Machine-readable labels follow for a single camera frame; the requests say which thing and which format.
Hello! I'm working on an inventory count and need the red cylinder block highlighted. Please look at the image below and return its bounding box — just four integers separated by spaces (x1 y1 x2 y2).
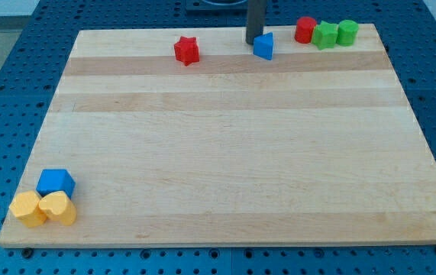
295 16 317 44

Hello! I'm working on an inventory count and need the blue triangle block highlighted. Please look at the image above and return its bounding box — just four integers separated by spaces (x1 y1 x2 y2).
253 32 274 60

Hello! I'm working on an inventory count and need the red star block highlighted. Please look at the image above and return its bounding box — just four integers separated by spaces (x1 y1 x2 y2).
174 36 200 66

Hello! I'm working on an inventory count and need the green star block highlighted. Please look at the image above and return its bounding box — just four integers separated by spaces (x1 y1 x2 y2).
311 21 337 50

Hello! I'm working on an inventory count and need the green cylinder block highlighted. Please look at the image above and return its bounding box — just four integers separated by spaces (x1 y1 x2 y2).
336 19 359 47

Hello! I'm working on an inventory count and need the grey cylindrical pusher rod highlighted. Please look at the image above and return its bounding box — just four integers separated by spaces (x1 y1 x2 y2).
245 0 267 45

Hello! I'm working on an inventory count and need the yellow heart block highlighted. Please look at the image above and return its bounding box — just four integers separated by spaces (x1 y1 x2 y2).
38 191 77 226

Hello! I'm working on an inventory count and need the yellow hexagon block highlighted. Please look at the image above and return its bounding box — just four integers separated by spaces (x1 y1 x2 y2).
9 190 47 228

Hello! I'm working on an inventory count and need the blue cube block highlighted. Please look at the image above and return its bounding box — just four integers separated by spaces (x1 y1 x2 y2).
36 169 76 199

